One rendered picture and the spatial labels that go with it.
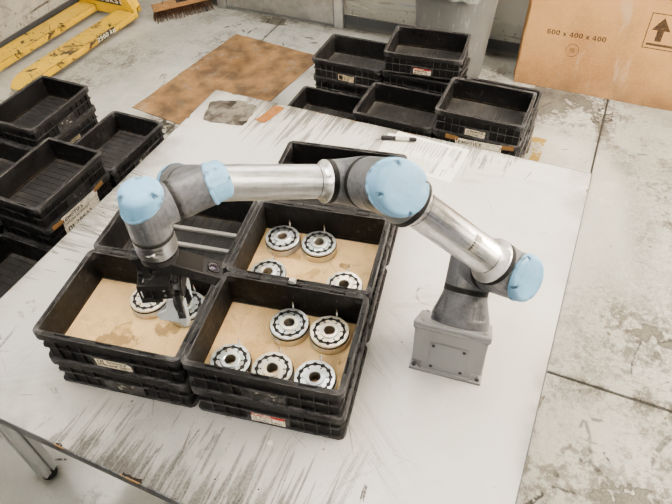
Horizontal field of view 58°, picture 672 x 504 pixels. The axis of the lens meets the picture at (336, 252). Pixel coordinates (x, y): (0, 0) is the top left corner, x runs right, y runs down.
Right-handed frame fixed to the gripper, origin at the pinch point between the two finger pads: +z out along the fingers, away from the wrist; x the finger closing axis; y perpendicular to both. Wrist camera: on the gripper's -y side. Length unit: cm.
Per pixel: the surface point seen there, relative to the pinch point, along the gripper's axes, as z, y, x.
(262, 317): 32.8, -12.3, -19.3
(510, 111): 73, -126, -153
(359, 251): 34, -41, -41
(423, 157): 50, -72, -98
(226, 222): 36, -1, -58
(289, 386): 20.9, -19.3, 8.1
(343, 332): 28.8, -33.4, -10.2
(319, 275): 33, -29, -33
